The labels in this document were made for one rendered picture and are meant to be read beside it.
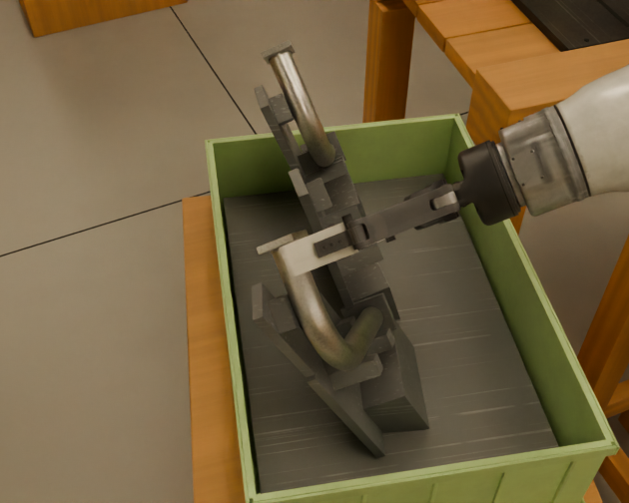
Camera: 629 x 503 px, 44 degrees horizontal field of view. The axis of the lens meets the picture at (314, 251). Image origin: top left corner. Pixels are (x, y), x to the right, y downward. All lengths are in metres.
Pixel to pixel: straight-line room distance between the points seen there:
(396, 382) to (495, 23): 0.95
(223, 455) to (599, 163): 0.63
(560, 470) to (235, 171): 0.68
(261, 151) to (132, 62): 2.02
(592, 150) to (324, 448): 0.52
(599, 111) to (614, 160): 0.04
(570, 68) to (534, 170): 0.89
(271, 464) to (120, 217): 1.66
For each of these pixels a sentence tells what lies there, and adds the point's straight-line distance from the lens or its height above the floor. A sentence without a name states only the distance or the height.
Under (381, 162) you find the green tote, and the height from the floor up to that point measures 0.88.
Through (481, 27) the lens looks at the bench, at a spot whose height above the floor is 0.88.
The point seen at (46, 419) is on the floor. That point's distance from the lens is 2.14.
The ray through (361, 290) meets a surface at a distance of 1.08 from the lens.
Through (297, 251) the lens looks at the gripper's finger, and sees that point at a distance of 0.71.
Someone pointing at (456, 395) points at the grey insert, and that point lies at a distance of 1.08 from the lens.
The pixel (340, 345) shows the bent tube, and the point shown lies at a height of 1.09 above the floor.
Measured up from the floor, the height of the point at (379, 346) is 0.95.
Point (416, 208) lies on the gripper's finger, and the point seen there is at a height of 1.27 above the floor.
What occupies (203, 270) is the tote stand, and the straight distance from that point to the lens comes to 1.28.
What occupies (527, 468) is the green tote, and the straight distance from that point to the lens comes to 0.93.
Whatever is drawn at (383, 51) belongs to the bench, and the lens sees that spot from 2.03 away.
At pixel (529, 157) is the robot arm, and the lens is 0.71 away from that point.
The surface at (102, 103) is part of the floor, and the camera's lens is 3.05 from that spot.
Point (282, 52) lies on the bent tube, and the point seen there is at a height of 1.19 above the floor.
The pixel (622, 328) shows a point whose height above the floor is 0.58.
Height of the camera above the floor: 1.74
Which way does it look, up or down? 47 degrees down
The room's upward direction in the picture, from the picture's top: straight up
